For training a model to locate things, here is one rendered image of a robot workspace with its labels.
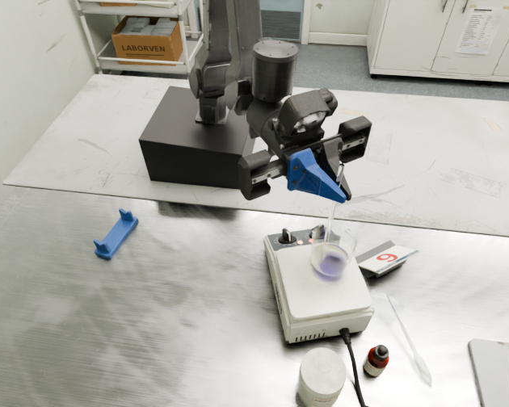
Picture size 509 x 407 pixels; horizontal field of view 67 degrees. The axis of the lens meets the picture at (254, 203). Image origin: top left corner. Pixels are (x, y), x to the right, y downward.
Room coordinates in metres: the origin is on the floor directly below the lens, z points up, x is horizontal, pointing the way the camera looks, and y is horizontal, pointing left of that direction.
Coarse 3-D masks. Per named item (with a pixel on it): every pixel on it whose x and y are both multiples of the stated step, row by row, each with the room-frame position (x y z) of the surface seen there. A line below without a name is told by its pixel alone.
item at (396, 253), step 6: (396, 246) 0.41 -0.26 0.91; (390, 252) 0.40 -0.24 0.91; (396, 252) 0.39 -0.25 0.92; (402, 252) 0.39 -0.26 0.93; (408, 252) 0.38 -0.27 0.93; (372, 258) 0.39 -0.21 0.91; (378, 258) 0.38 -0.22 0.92; (384, 258) 0.38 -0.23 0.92; (390, 258) 0.37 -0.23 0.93; (396, 258) 0.37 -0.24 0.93; (366, 264) 0.37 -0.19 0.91; (372, 264) 0.37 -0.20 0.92; (378, 264) 0.36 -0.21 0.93; (384, 264) 0.36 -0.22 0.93
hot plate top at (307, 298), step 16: (288, 256) 0.34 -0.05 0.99; (304, 256) 0.34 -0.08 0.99; (288, 272) 0.31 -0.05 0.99; (304, 272) 0.31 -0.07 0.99; (352, 272) 0.31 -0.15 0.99; (288, 288) 0.28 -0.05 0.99; (304, 288) 0.28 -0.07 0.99; (320, 288) 0.28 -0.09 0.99; (336, 288) 0.28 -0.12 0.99; (352, 288) 0.28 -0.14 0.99; (288, 304) 0.26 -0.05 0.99; (304, 304) 0.26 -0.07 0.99; (320, 304) 0.26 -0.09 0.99; (336, 304) 0.26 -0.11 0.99; (352, 304) 0.26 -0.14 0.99; (368, 304) 0.26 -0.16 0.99
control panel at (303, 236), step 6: (270, 234) 0.43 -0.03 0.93; (276, 234) 0.43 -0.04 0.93; (282, 234) 0.42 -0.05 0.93; (294, 234) 0.42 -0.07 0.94; (300, 234) 0.42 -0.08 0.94; (306, 234) 0.42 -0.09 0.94; (270, 240) 0.41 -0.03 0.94; (276, 240) 0.40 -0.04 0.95; (300, 240) 0.40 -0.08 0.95; (306, 240) 0.40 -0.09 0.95; (276, 246) 0.38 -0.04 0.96; (282, 246) 0.38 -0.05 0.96; (288, 246) 0.38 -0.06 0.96; (294, 246) 0.38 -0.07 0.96
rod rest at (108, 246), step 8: (120, 208) 0.49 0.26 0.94; (128, 216) 0.49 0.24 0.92; (120, 224) 0.48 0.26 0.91; (128, 224) 0.47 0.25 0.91; (112, 232) 0.46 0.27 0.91; (120, 232) 0.46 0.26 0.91; (128, 232) 0.46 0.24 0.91; (96, 240) 0.42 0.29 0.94; (104, 240) 0.44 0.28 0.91; (112, 240) 0.44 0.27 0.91; (120, 240) 0.44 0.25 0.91; (96, 248) 0.42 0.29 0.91; (104, 248) 0.41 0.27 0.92; (112, 248) 0.42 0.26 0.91; (104, 256) 0.40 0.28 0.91; (112, 256) 0.41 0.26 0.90
